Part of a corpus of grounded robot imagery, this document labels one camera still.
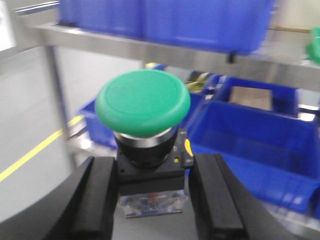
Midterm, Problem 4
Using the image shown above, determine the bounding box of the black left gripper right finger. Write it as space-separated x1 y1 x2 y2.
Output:
188 153 296 240

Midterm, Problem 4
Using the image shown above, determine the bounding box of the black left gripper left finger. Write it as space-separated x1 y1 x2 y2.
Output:
44 156 118 240

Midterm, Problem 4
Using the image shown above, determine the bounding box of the green mushroom push button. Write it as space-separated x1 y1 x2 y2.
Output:
95 69 194 218

